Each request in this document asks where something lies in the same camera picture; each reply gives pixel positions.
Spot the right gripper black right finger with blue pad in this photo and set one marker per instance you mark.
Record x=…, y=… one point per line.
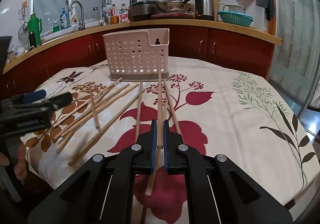
x=218, y=190

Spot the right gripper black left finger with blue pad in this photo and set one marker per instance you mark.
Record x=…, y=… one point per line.
x=101, y=190

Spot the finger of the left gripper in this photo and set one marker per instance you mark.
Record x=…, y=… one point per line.
x=57, y=102
x=28, y=97

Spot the red kitchen cabinets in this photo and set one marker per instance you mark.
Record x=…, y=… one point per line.
x=229, y=46

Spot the person's left hand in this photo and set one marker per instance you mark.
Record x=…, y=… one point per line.
x=20, y=167

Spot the wooden chopstick under gripper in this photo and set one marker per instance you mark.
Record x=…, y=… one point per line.
x=155, y=157

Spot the short crossing wooden chopstick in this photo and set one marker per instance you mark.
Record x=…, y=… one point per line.
x=94, y=113

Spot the black flask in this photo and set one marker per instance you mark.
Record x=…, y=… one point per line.
x=32, y=40

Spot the green thermos jug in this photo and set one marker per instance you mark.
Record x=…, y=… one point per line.
x=35, y=26

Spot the green soap bottle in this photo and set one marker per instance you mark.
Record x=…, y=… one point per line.
x=56, y=27

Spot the blue detergent bottle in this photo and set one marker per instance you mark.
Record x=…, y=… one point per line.
x=64, y=22

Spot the floral tablecloth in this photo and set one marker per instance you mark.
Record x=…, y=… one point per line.
x=220, y=111

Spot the white spray bottle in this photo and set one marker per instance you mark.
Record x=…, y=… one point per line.
x=74, y=17

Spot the long diagonal wooden chopstick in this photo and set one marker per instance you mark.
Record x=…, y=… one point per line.
x=93, y=141

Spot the pink perforated utensil basket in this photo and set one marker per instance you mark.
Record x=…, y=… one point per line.
x=135, y=55

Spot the orange jar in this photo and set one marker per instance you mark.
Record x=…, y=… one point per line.
x=114, y=19

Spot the black knife set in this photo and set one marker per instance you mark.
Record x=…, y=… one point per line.
x=131, y=2

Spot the black rice cooker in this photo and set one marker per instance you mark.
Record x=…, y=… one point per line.
x=143, y=10

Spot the glass sliding door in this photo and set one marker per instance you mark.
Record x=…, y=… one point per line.
x=296, y=62

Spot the wok with glass lid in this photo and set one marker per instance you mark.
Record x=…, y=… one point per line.
x=181, y=6

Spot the red induction cooker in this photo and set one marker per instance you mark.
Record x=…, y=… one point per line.
x=173, y=15

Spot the teal plastic colander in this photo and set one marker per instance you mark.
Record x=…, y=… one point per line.
x=235, y=18

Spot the steel electric kettle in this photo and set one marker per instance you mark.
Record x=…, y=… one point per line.
x=204, y=10

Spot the white green-rimmed basin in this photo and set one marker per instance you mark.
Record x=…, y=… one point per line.
x=233, y=8

